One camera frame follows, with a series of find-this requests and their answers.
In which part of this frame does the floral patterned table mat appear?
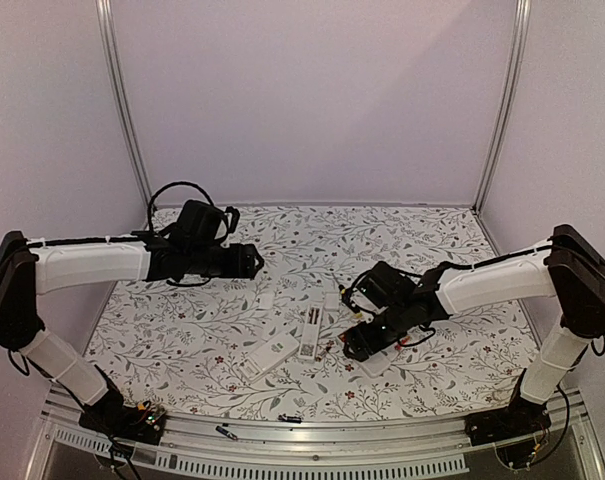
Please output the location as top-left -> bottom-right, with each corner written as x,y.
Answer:
86,206 -> 537,421

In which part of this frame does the yellow handled screwdriver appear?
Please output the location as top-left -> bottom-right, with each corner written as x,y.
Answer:
333,273 -> 364,318

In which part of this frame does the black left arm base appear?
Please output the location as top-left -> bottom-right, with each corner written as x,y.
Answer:
79,395 -> 167,445

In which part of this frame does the blue battery on rail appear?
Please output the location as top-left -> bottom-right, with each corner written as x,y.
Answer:
215,425 -> 239,441

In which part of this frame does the left aluminium frame post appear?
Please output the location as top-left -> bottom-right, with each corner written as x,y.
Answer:
95,0 -> 152,206

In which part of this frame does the dark battery on rail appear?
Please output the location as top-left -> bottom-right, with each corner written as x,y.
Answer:
278,414 -> 303,424

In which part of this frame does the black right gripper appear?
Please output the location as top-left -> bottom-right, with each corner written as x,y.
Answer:
343,302 -> 412,362

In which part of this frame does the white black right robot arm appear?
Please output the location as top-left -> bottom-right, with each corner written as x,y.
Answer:
341,225 -> 605,436

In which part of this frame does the right aluminium frame post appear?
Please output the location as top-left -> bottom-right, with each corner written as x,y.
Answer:
472,0 -> 532,216

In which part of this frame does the aluminium front rail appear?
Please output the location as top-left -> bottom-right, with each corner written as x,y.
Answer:
26,389 -> 605,479

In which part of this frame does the aluminium frame post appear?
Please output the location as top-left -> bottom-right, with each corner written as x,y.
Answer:
472,0 -> 532,216
95,0 -> 152,206

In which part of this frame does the white air conditioner remote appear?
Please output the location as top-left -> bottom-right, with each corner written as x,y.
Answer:
237,332 -> 300,383

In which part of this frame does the white remote control with batteries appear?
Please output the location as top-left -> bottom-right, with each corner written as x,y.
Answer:
298,304 -> 323,362

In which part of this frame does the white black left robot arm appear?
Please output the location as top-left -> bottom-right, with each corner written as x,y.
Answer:
0,181 -> 264,434

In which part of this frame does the small white battery cover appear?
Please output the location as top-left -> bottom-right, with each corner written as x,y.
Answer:
324,292 -> 340,311

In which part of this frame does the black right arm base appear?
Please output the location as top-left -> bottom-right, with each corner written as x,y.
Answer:
464,399 -> 551,446

